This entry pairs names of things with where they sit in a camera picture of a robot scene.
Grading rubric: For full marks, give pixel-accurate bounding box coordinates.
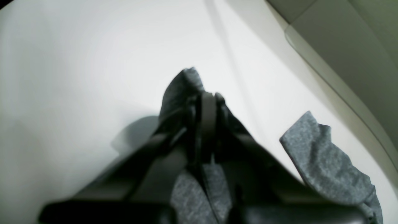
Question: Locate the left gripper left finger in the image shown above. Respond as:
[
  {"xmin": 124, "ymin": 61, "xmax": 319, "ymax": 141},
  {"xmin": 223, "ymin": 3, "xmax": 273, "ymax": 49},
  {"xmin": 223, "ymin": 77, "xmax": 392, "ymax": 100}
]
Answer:
[{"xmin": 39, "ymin": 94, "xmax": 204, "ymax": 224}]

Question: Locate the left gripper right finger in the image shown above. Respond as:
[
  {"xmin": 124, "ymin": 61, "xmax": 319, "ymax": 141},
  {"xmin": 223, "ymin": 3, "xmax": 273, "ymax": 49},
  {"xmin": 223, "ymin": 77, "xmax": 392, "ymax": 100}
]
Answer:
[{"xmin": 205, "ymin": 92, "xmax": 369, "ymax": 224}]

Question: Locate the grey long-sleeve t-shirt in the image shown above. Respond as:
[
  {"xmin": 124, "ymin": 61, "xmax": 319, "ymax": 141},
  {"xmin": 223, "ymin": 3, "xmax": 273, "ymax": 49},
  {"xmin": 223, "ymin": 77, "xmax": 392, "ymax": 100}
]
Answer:
[{"xmin": 159, "ymin": 67, "xmax": 383, "ymax": 224}]

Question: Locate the grey side table panel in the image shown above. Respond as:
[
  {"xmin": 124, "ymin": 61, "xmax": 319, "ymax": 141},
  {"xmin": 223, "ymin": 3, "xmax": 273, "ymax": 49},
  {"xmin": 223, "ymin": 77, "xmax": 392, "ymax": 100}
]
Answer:
[{"xmin": 269, "ymin": 0, "xmax": 397, "ymax": 168}]

